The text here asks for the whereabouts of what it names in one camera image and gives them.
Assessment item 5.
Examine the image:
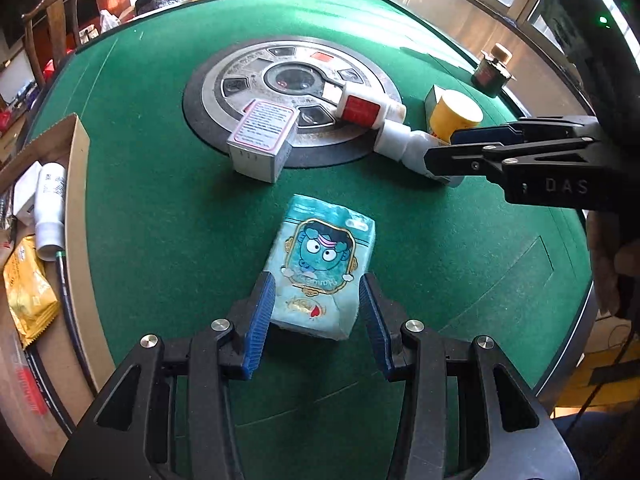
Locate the white bottle with red label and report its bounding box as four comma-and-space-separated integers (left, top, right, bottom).
322, 81, 407, 131

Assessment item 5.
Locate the cardboard box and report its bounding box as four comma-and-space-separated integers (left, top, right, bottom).
0, 114, 103, 461

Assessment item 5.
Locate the teal tissue pack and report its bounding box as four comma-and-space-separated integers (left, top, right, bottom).
270, 193, 377, 342

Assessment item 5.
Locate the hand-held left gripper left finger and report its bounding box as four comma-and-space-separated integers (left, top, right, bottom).
52, 271, 277, 480

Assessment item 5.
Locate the clear packet with red print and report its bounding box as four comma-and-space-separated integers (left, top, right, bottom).
14, 359, 47, 417

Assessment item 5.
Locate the dark perfume bottle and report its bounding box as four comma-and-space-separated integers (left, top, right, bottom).
471, 44, 516, 98

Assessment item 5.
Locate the yellow snack packet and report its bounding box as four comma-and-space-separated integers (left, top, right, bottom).
2, 235, 62, 351

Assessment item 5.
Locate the white lotion bottle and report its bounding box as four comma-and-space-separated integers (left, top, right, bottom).
35, 161, 67, 261

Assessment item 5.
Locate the yellow cup with white lid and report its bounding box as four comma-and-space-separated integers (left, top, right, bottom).
429, 89, 483, 140

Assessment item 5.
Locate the person's right hand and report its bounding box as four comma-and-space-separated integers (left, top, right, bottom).
586, 210, 640, 313

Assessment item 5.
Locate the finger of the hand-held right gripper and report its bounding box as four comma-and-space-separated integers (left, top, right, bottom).
449, 116, 601, 150
423, 136, 591, 187

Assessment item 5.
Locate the pale grey bottle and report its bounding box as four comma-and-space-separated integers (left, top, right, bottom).
372, 122, 466, 188

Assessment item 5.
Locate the small green and white box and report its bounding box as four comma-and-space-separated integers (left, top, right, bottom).
424, 85, 448, 118

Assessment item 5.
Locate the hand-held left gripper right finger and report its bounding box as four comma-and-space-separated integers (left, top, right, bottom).
359, 271, 581, 480

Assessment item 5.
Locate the round table control panel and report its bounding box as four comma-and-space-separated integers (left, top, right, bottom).
182, 35, 405, 168

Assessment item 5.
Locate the grey box with label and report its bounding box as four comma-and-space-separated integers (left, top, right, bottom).
226, 99, 299, 184

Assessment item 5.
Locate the wooden chair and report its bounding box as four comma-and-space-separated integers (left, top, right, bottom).
21, 0, 85, 86

